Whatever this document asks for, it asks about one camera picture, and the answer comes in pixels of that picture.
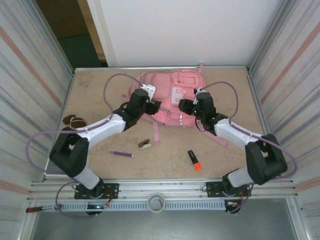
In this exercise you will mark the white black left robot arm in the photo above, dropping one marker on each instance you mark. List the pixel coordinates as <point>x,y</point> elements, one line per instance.
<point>105,126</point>

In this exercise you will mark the black orange highlighter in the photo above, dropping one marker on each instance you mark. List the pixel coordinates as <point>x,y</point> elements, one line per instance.
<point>193,158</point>

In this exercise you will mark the white door frame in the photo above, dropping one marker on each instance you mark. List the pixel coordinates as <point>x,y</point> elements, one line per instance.
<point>100,30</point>

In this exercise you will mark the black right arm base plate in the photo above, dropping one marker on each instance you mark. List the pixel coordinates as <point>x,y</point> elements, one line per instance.
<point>212,188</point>

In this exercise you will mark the aluminium mounting rail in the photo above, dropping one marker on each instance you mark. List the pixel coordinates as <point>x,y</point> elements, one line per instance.
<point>162,187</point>

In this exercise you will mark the purple pen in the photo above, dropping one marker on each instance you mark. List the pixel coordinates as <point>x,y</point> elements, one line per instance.
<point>122,154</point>

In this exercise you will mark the brown white stapler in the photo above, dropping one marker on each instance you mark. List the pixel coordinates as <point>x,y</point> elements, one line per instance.
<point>144,145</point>

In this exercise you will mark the aluminium table edge rail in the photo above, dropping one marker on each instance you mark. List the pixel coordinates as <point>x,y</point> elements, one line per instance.
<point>100,69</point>

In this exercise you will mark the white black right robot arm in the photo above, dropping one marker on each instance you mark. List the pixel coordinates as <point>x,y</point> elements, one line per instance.
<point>232,130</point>

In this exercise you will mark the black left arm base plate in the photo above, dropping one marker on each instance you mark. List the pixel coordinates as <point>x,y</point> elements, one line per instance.
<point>112,190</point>

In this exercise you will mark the brown cloth bundle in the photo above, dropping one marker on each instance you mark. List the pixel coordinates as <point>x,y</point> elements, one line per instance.
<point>75,122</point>

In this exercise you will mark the pink backpack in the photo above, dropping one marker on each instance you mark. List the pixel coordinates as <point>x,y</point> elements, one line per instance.
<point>165,85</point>

